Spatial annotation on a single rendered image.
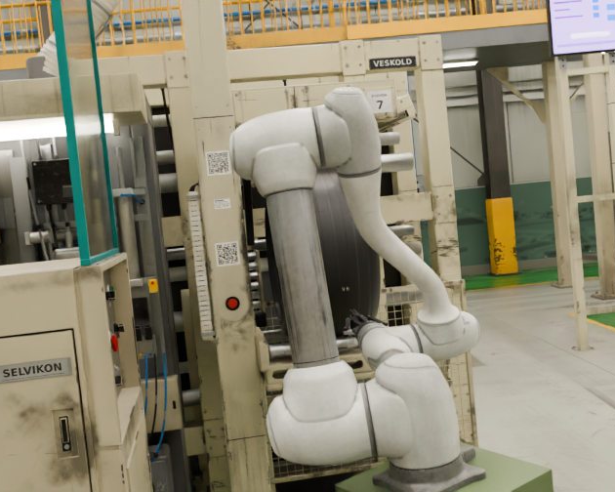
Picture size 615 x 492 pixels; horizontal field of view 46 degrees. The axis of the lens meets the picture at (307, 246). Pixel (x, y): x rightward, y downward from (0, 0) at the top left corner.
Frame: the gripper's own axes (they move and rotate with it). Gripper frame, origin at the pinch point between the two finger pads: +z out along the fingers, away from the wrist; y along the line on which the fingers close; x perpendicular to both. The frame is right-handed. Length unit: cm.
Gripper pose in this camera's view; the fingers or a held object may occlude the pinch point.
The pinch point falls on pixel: (354, 316)
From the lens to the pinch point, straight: 210.7
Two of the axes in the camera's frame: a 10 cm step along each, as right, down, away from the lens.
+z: -1.7, -1.7, 9.7
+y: -9.8, 1.0, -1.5
